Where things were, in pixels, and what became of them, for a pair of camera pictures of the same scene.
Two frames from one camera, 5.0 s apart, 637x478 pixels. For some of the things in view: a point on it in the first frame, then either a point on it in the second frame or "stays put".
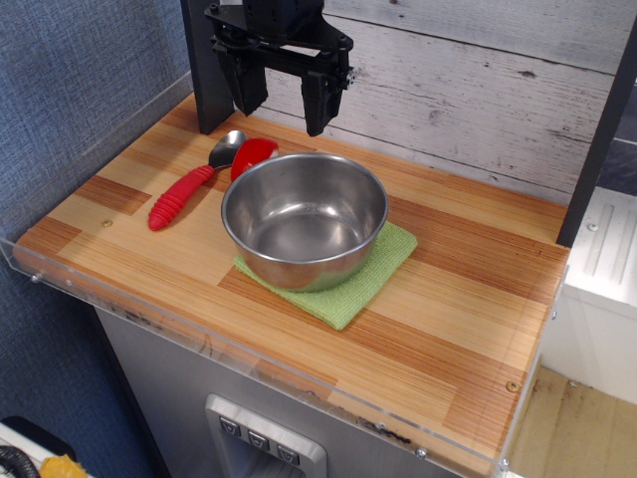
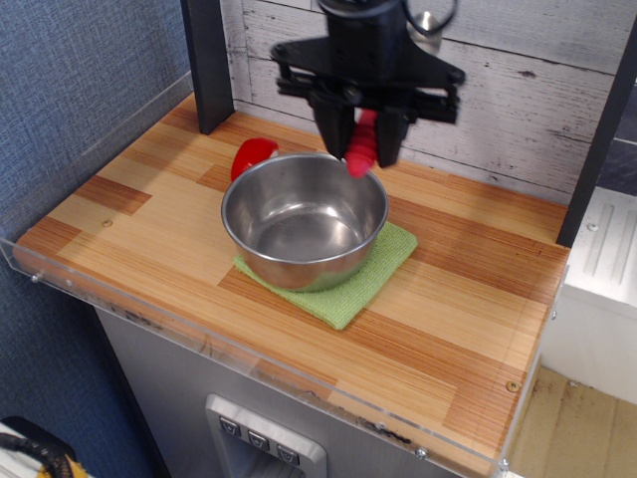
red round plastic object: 250,152 stays put
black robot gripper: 284,34 -> 367,58
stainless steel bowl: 306,222 stays put
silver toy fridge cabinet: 205,416 stays put
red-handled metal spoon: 226,150 -> 362,146
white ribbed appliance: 589,335 stays put
